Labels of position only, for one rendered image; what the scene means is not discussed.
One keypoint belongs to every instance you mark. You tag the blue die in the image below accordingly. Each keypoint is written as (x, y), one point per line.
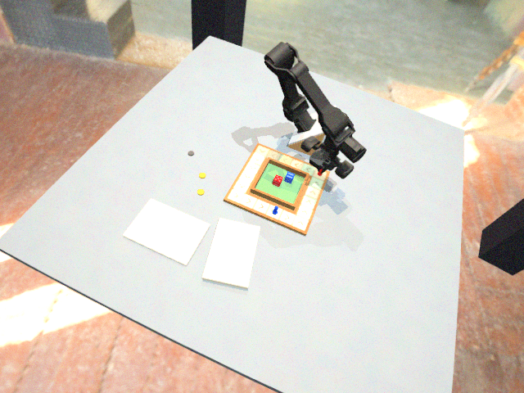
(289, 177)

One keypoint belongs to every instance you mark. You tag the red die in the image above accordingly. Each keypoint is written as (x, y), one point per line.
(277, 180)

